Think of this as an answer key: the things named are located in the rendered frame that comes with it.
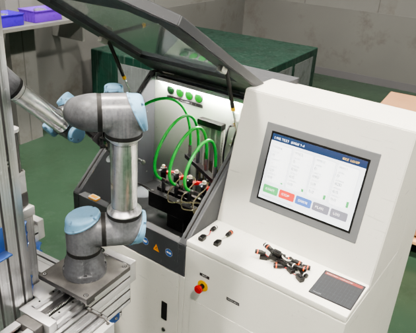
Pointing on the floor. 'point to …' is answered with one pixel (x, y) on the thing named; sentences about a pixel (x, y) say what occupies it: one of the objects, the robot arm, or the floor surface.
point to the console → (390, 113)
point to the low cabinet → (292, 61)
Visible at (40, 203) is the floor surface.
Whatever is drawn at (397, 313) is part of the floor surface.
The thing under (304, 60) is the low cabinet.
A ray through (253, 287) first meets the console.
